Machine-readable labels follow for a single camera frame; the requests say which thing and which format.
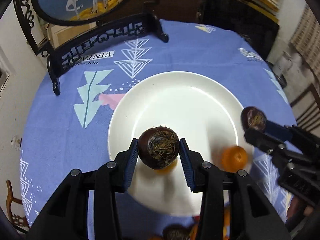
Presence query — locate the small orange mandarin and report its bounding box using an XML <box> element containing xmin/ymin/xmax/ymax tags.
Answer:
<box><xmin>153</xmin><ymin>158</ymin><xmax>178</xmax><ymax>175</ymax></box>

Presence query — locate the white round plate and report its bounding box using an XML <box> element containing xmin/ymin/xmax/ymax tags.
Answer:
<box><xmin>107</xmin><ymin>72</ymin><xmax>254</xmax><ymax>217</ymax></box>

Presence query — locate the dark water chestnut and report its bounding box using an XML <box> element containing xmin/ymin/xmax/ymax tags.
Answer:
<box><xmin>240</xmin><ymin>106</ymin><xmax>267</xmax><ymax>132</ymax></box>
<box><xmin>137</xmin><ymin>126</ymin><xmax>180</xmax><ymax>169</ymax></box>
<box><xmin>162</xmin><ymin>224</ymin><xmax>190</xmax><ymax>240</ymax></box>

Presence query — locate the small round black stool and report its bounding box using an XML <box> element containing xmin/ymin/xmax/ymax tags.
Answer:
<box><xmin>266</xmin><ymin>61</ymin><xmax>287</xmax><ymax>88</ymax></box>

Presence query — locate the dark water chestnut front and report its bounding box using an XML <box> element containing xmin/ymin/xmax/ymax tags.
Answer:
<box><xmin>137</xmin><ymin>126</ymin><xmax>180</xmax><ymax>169</ymax></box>

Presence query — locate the wooden chair left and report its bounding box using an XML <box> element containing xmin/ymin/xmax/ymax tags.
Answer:
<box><xmin>6</xmin><ymin>179</ymin><xmax>30</xmax><ymax>230</ymax></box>

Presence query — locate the white thermos jug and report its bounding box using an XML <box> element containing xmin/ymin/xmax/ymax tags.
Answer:
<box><xmin>272</xmin><ymin>52</ymin><xmax>292</xmax><ymax>77</ymax></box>

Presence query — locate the black framed deer screen ornament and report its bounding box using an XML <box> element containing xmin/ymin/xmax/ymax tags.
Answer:
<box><xmin>13</xmin><ymin>0</ymin><xmax>169</xmax><ymax>95</ymax></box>

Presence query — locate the large orange mandarin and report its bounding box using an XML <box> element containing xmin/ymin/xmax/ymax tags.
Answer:
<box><xmin>220</xmin><ymin>146</ymin><xmax>248</xmax><ymax>173</ymax></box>

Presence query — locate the black panel behind table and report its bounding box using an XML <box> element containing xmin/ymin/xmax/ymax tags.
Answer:
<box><xmin>202</xmin><ymin>0</ymin><xmax>279</xmax><ymax>60</ymax></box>

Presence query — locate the wooden chair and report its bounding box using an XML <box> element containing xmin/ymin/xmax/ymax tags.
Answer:
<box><xmin>290</xmin><ymin>84</ymin><xmax>319</xmax><ymax>132</ymax></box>
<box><xmin>6</xmin><ymin>179</ymin><xmax>30</xmax><ymax>230</ymax></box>

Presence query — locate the blue patterned tablecloth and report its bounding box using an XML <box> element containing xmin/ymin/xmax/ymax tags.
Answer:
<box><xmin>20</xmin><ymin>21</ymin><xmax>296</xmax><ymax>224</ymax></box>

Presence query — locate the wooden chair right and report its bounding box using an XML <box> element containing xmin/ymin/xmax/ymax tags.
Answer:
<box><xmin>290</xmin><ymin>84</ymin><xmax>319</xmax><ymax>132</ymax></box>

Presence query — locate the orange mandarin bottom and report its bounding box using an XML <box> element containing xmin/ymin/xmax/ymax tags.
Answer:
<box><xmin>189</xmin><ymin>206</ymin><xmax>230</xmax><ymax>239</ymax></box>

